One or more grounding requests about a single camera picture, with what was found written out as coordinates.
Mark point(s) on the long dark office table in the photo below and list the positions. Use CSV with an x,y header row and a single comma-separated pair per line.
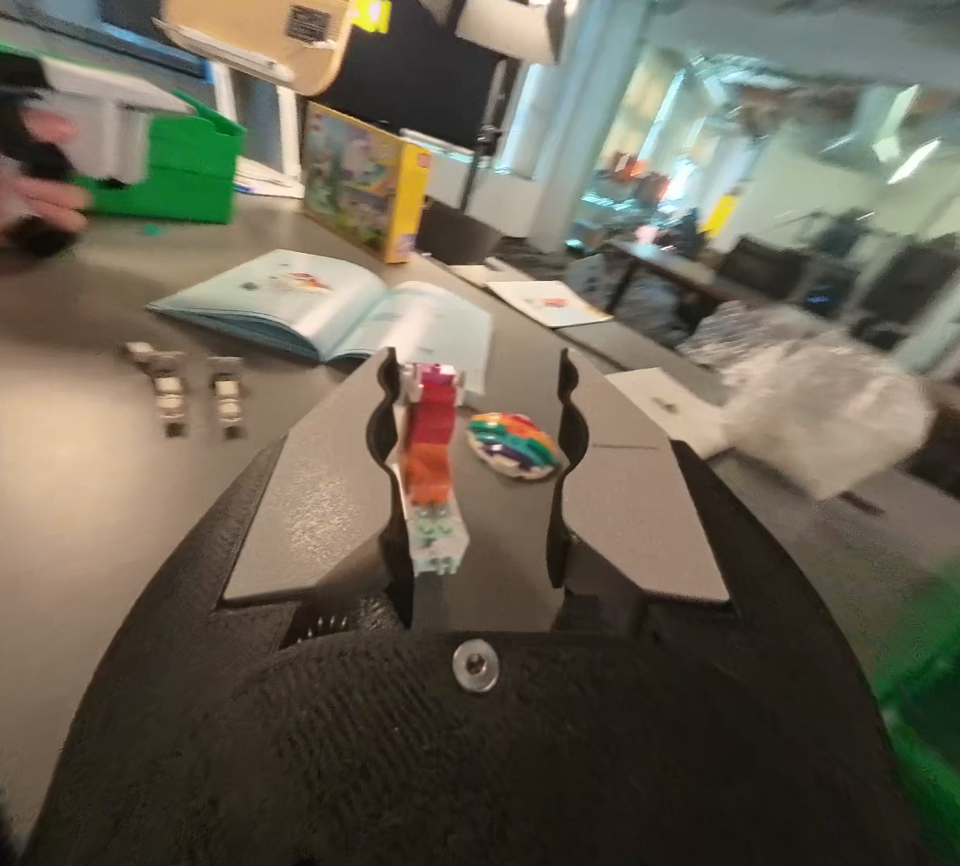
x,y
675,266

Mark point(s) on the green plastic object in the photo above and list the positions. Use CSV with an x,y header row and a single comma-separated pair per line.
x,y
926,693

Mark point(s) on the person's left hand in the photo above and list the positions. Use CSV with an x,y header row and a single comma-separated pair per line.
x,y
41,200

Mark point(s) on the black light stand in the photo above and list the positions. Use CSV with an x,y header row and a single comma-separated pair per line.
x,y
480,146

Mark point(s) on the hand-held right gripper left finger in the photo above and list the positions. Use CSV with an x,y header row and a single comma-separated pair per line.
x,y
300,506

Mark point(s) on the small white lego piece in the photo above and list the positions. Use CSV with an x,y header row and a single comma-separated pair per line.
x,y
154,356
171,405
227,397

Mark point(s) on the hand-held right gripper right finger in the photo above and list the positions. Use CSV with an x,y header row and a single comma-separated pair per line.
x,y
637,514

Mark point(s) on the rainbow lego model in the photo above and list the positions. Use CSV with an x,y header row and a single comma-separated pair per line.
x,y
431,431

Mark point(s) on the yellow lego set box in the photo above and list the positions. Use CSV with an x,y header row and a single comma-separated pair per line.
x,y
360,184

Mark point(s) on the black office chair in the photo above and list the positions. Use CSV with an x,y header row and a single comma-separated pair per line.
x,y
915,289

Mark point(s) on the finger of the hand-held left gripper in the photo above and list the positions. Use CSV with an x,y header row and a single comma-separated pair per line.
x,y
112,143
120,86

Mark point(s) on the green plastic bin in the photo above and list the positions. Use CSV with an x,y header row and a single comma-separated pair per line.
x,y
187,169

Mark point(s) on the white papers stack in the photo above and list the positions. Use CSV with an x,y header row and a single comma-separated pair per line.
x,y
266,178

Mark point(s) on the white printed paper sheet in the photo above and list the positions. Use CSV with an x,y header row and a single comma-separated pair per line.
x,y
551,302

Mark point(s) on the round rainbow lego disc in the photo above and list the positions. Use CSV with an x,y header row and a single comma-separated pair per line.
x,y
514,446

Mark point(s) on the clear plastic bag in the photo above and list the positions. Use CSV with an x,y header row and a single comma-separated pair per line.
x,y
817,401

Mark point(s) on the open lego instruction booklet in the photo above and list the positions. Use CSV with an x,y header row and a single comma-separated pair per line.
x,y
315,304

